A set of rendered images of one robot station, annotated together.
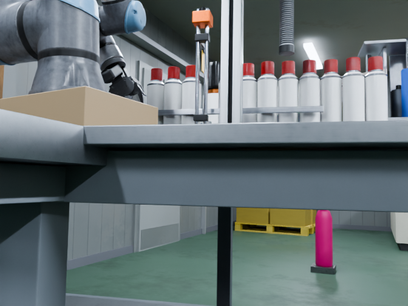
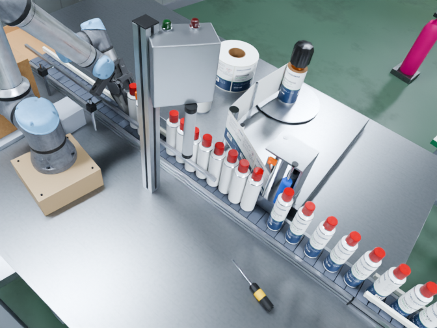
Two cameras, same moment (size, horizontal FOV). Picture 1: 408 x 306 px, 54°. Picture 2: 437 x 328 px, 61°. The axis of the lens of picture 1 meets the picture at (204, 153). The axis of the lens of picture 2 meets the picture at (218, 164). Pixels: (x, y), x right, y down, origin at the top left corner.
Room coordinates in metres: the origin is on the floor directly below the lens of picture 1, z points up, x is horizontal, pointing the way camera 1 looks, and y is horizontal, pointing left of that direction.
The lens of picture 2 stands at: (0.21, -0.51, 1.97)
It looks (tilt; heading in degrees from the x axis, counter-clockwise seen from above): 50 degrees down; 17
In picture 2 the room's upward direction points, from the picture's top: 11 degrees clockwise
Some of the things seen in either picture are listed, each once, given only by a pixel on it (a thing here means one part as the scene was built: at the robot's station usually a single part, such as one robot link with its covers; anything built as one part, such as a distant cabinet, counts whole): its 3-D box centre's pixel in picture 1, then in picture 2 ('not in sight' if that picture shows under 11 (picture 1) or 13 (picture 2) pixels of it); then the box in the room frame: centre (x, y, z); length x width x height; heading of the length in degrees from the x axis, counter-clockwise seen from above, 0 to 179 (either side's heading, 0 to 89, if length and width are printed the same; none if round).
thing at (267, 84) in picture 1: (267, 102); (192, 149); (1.01, -0.16, 0.98); 0.05 x 0.05 x 0.20
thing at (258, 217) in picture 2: not in sight; (169, 153); (1.04, -0.05, 0.86); 1.65 x 0.08 x 0.04; 77
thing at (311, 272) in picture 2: not in sight; (169, 155); (1.04, -0.05, 0.85); 1.65 x 0.11 x 0.05; 77
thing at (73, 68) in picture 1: (69, 82); (51, 148); (0.77, 0.27, 0.97); 0.15 x 0.15 x 0.10
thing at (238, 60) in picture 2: not in sight; (234, 66); (1.59, -0.07, 0.95); 0.20 x 0.20 x 0.14
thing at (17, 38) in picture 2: not in sight; (17, 45); (1.26, 0.92, 0.85); 0.30 x 0.26 x 0.04; 77
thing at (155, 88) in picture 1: (156, 105); (134, 106); (1.09, 0.13, 0.98); 0.05 x 0.05 x 0.20
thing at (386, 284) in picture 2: not in sight; (387, 283); (0.85, -0.89, 0.98); 0.05 x 0.05 x 0.20
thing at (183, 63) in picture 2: not in sight; (181, 65); (0.93, -0.14, 1.38); 0.17 x 0.10 x 0.19; 132
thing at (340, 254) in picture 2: not in sight; (342, 251); (0.88, -0.75, 0.98); 0.05 x 0.05 x 0.20
